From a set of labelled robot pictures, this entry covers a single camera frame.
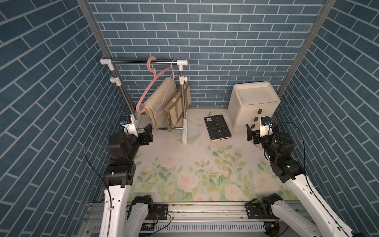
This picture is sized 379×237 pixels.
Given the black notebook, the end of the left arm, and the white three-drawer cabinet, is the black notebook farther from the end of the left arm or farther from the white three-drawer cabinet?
the end of the left arm

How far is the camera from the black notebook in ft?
3.41

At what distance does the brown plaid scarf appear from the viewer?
860 mm

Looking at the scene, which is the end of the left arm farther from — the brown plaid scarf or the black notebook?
the black notebook

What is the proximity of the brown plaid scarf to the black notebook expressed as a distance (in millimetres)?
223
